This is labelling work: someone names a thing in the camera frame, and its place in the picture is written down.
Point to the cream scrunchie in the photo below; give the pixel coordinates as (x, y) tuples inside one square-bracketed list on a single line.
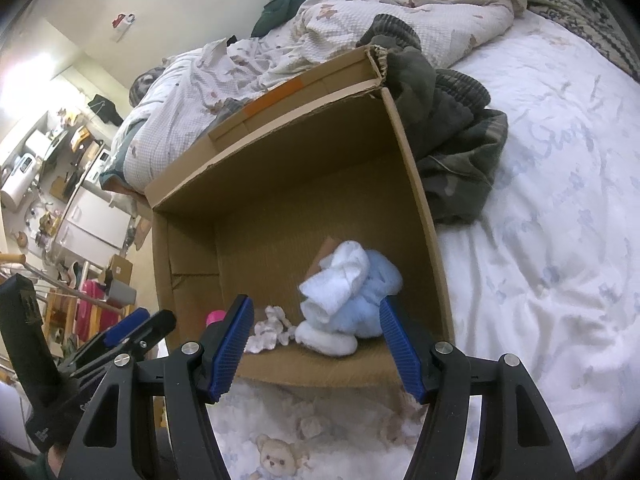
[(267, 332)]

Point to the dark camouflage jacket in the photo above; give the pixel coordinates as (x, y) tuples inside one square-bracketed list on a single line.
[(450, 135)]

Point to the pink fluffy sock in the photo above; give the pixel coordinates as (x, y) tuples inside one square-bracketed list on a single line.
[(215, 317)]

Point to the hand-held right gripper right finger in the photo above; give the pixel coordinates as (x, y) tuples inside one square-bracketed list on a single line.
[(401, 350)]

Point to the white sock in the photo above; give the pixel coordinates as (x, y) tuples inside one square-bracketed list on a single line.
[(340, 275)]

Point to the light blue fluffy sock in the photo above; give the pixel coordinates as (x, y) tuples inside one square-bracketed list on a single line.
[(377, 290)]

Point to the cardboard box with flaps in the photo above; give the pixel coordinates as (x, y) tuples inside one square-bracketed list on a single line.
[(120, 269)]

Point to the bear print waffle comforter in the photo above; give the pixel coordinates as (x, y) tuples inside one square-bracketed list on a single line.
[(350, 15)]

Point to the black hanging garment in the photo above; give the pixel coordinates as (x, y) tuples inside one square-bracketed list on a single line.
[(106, 109)]

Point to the grey container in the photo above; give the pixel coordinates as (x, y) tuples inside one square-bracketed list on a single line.
[(122, 292)]

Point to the patterned knit blanket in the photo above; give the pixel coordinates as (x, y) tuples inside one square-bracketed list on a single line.
[(575, 15)]

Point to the dark teal pillow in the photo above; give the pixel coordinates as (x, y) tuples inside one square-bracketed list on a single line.
[(285, 5)]

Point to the white floral bedsheet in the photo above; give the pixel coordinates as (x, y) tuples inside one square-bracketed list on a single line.
[(525, 210)]

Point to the white kitchen cabinets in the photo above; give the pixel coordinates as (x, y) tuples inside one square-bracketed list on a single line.
[(92, 222)]

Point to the white wall fixture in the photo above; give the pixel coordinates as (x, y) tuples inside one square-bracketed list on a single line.
[(123, 20)]

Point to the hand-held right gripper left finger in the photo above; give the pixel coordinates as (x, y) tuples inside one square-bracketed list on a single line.
[(231, 345)]

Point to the white kitchen appliance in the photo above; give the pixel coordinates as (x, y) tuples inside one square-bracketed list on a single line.
[(22, 170)]

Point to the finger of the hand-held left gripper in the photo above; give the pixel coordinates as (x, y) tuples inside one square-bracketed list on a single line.
[(150, 330), (125, 327)]

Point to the white washing machine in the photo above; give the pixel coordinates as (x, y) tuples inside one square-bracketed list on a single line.
[(97, 165)]

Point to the red cloth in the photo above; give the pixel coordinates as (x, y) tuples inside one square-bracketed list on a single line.
[(97, 300)]

